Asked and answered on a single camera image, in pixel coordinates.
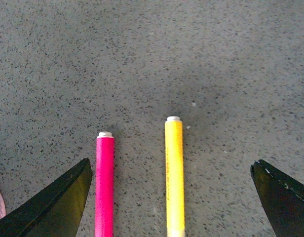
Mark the pink marker pen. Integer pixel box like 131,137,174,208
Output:
94,131,114,237

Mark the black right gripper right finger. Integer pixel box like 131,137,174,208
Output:
250,159,304,237

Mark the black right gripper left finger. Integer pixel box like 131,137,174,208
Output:
0,158,92,237

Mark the yellow marker pen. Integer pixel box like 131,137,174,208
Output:
165,116,185,237

